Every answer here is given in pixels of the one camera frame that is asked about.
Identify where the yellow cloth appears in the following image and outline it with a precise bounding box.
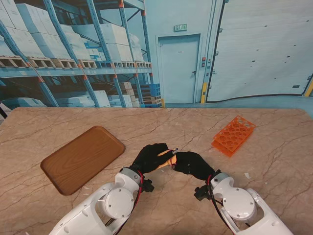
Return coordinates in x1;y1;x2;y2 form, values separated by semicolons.
157;150;178;170

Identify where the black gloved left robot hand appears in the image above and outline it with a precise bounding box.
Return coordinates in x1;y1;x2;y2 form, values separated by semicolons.
132;143;176;175

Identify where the red black left arm cable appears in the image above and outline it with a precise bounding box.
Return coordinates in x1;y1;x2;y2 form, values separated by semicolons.
105;171;145;226

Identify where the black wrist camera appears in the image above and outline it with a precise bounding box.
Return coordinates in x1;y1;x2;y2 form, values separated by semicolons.
143;178;155;193
194;185;211;202

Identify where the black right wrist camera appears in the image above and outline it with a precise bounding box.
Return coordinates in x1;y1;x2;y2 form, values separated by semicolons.
194;185;211;202

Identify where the red black right arm cable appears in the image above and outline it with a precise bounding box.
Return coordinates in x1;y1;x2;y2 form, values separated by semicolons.
207;175;232;230

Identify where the orange test tube rack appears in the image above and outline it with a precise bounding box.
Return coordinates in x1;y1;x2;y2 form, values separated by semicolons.
211;115;257;158

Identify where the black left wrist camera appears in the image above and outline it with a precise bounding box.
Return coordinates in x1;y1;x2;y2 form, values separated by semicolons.
143;178;155;193

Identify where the printed warehouse backdrop banner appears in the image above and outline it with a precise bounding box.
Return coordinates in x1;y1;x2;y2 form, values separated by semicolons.
0;0;313;110

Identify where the brown wooden tray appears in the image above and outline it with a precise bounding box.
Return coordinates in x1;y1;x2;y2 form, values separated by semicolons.
40;125;126;196

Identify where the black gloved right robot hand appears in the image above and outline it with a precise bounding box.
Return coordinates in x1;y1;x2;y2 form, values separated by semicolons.
172;151;217;182

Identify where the red black arm cable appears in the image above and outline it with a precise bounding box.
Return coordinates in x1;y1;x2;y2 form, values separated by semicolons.
105;171;145;226
207;175;232;230

